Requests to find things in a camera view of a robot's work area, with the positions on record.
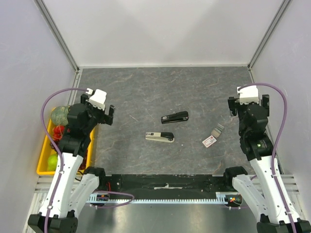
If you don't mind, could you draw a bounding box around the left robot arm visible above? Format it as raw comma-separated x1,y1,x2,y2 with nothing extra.
28,89,115,233

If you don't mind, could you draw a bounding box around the green striped melon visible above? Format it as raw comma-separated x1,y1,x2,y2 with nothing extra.
51,106,69,126

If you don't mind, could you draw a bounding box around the red cherry tomato cluster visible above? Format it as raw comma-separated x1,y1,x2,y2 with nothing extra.
52,125,65,141

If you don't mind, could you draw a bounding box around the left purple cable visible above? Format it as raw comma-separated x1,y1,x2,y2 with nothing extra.
40,87,135,233

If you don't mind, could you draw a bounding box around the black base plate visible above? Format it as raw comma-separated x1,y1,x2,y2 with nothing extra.
95,174,235,199

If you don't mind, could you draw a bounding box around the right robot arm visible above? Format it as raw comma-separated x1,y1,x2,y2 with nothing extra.
222,95,311,233

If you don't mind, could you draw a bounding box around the silver and black stapler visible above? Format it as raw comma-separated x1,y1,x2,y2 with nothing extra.
145,132,175,143

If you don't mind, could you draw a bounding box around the green pear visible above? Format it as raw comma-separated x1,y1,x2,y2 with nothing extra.
47,153,58,171

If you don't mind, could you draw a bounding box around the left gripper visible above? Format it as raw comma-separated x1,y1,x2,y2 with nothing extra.
81,94,115,133

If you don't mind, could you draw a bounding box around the yellow plastic bin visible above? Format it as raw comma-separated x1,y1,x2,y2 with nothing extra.
36,119,96,175

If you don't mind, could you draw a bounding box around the red white staple box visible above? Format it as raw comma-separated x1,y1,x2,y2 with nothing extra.
202,124,224,148

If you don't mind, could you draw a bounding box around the purple grape bunch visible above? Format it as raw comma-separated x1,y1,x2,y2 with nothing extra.
50,143,88,170

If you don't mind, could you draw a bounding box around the grey cable duct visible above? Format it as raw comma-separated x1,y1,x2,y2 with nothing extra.
83,193,242,205

